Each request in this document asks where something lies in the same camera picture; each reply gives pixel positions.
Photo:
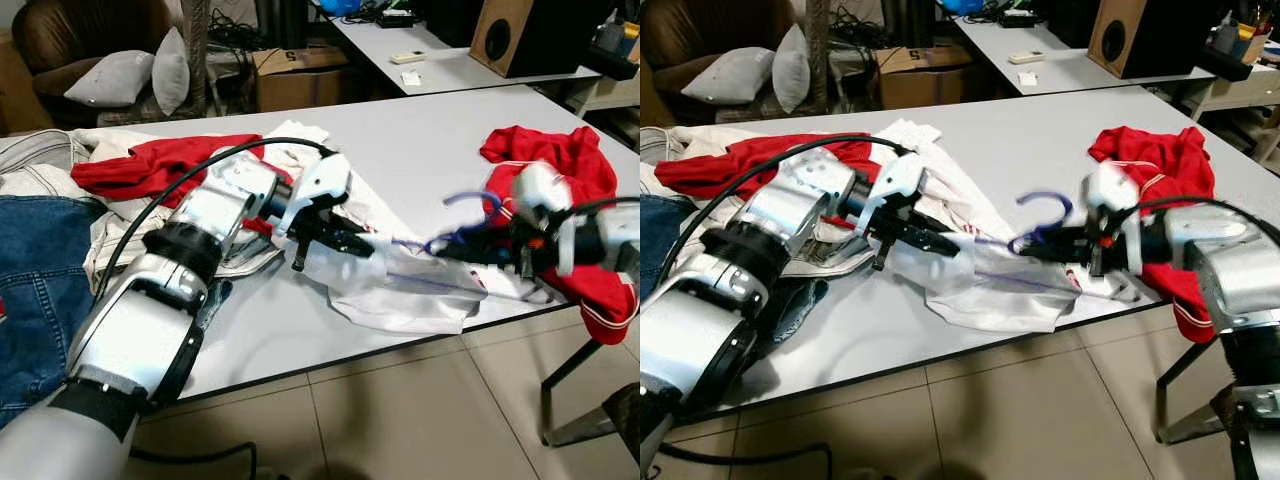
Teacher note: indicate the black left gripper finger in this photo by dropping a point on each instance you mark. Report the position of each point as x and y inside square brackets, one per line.
[352, 251]
[935, 251]
[938, 237]
[355, 237]

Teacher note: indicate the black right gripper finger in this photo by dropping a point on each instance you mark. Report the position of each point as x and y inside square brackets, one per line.
[1055, 238]
[478, 257]
[478, 240]
[1052, 255]

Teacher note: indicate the purple plastic hanger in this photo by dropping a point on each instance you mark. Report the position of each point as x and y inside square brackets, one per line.
[472, 194]
[1045, 193]

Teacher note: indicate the white knit garment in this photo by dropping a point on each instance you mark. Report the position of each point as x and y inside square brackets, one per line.
[300, 135]
[912, 135]

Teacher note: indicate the red t-shirt white trim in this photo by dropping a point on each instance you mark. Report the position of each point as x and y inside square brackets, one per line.
[150, 165]
[560, 150]
[740, 165]
[1150, 150]

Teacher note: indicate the blue denim jeans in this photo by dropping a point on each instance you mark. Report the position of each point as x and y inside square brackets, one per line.
[655, 230]
[40, 280]

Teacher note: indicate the brown cardboard box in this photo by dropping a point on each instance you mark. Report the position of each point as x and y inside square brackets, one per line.
[300, 85]
[920, 82]

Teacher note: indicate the small white card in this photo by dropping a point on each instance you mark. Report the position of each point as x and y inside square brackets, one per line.
[411, 79]
[1029, 78]

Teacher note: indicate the black metal table leg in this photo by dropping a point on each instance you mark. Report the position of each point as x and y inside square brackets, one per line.
[547, 410]
[1161, 410]

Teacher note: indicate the white remote control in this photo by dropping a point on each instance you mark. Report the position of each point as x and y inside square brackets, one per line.
[408, 57]
[1026, 57]

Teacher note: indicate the brown rough pole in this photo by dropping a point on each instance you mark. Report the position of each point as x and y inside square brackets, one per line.
[196, 55]
[818, 55]

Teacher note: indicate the black wooden speaker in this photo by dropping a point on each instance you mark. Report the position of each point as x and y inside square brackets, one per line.
[1170, 35]
[550, 35]

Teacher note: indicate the desk organizer with bottles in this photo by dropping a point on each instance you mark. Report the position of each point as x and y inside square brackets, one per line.
[1235, 48]
[618, 50]

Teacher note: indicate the small black device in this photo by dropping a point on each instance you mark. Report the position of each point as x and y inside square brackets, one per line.
[396, 18]
[1016, 17]

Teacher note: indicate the blue plastic object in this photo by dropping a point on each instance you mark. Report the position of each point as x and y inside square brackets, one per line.
[340, 6]
[962, 6]

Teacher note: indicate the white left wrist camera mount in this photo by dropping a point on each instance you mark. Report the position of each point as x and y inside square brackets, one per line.
[900, 183]
[320, 185]

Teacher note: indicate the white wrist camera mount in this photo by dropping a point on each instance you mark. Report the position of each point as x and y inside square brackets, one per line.
[1110, 185]
[320, 185]
[540, 185]
[900, 183]

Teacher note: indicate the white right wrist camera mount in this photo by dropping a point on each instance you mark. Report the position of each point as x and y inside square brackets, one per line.
[1110, 185]
[540, 185]

